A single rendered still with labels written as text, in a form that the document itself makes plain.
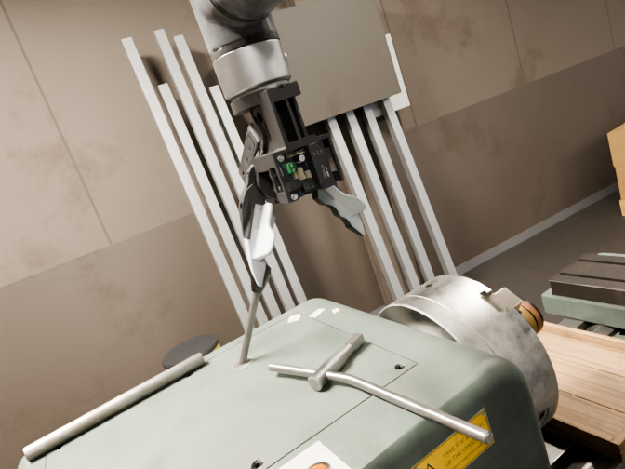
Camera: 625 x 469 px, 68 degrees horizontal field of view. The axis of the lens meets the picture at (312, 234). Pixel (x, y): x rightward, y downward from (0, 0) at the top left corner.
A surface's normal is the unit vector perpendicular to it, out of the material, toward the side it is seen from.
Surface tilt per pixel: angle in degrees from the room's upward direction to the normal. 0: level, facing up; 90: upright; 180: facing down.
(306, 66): 90
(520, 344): 62
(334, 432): 0
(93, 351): 90
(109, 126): 90
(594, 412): 0
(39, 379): 90
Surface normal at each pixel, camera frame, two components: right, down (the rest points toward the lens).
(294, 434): -0.33, -0.92
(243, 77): -0.22, 0.30
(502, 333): 0.16, -0.55
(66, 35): 0.38, 0.08
